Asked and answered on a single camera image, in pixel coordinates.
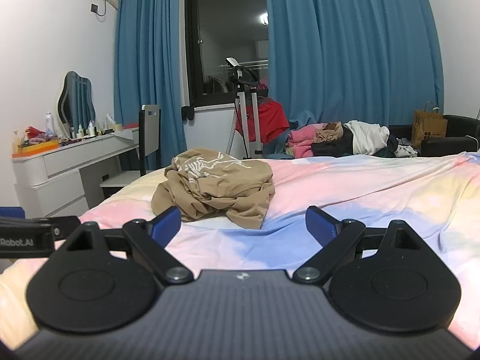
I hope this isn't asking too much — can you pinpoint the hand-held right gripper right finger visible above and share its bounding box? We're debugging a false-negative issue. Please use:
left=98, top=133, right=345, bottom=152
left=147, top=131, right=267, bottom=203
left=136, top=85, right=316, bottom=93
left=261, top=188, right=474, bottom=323
left=292, top=205, right=433, bottom=286

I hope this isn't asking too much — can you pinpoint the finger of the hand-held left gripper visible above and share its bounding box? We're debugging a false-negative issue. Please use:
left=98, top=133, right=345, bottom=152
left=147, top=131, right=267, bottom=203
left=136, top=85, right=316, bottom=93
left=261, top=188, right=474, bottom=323
left=0, top=206, right=26, bottom=220
left=0, top=215, right=80, bottom=241

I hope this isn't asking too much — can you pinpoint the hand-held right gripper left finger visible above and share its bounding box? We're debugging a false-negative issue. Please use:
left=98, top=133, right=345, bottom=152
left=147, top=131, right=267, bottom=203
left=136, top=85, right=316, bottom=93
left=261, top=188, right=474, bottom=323
left=49, top=206, right=195, bottom=284

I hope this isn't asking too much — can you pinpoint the tan printed t-shirt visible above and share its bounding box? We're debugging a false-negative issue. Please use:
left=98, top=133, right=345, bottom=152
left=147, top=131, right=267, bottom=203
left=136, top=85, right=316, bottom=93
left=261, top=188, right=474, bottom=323
left=151, top=148, right=276, bottom=230

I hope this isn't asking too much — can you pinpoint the white dressing table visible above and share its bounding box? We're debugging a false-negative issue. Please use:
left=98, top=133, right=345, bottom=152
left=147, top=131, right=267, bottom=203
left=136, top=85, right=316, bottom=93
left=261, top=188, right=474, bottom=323
left=11, top=125, right=141, bottom=218

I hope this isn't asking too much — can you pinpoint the pastel bed sheet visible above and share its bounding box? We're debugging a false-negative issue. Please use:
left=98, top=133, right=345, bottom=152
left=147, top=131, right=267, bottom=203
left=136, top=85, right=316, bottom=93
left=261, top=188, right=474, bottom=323
left=0, top=150, right=480, bottom=349

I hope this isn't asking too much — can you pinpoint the orange box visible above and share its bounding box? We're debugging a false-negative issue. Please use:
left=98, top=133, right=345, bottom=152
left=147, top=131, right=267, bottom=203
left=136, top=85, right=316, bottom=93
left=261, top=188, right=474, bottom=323
left=11, top=140, right=61, bottom=155

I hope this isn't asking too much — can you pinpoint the black and white chair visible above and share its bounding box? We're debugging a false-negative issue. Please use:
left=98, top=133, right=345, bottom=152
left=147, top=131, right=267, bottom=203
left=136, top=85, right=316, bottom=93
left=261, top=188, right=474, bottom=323
left=99, top=104, right=162, bottom=199

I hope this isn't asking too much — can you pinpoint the pink cloth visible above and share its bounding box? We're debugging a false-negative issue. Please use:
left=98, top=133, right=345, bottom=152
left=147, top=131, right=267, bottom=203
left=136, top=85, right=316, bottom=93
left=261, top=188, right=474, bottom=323
left=287, top=123, right=327, bottom=158

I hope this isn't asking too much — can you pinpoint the crumpled tan cloth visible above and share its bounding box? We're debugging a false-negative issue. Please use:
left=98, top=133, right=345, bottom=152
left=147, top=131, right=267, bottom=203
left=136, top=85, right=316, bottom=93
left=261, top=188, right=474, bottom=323
left=313, top=122, right=344, bottom=143

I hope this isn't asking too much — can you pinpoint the row of cosmetic bottles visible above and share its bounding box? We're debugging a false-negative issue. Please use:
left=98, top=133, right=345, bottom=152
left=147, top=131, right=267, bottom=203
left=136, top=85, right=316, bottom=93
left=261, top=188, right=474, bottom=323
left=69, top=114, right=124, bottom=139

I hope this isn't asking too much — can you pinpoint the black white patterned cloth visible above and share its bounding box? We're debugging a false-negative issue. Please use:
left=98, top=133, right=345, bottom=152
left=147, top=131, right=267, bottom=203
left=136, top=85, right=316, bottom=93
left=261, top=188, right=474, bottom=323
left=394, top=144, right=419, bottom=158

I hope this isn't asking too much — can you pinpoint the wavy vanity mirror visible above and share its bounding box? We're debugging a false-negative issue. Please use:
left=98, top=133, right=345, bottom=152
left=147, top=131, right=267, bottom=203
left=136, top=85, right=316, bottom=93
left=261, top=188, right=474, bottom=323
left=57, top=71, right=96, bottom=128

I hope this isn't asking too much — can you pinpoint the silver tripod stand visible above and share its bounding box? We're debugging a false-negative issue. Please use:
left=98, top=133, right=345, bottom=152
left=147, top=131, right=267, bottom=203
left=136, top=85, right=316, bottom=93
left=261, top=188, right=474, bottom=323
left=226, top=57, right=264, bottom=160

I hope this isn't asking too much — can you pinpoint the brown paper bag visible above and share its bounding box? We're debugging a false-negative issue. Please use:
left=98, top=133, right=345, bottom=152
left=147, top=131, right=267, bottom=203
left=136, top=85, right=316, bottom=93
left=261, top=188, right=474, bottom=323
left=411, top=101, right=448, bottom=149

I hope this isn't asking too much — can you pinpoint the black sofa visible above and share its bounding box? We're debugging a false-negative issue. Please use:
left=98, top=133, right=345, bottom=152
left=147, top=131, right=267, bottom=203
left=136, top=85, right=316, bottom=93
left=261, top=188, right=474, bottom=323
left=388, top=114, right=480, bottom=158

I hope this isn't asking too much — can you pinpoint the narrow blue curtain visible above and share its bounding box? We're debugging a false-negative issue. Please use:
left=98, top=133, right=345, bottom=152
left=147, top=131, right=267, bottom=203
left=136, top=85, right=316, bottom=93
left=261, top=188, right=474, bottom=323
left=113, top=0, right=188, bottom=167

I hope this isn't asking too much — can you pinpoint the wide blue curtain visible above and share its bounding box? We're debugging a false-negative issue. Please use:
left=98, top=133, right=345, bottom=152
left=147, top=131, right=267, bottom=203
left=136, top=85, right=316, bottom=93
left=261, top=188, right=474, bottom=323
left=262, top=0, right=445, bottom=151

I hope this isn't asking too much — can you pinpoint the dark window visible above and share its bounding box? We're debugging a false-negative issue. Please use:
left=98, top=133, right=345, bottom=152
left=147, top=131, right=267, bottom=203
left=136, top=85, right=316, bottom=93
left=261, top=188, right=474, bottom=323
left=184, top=0, right=271, bottom=107

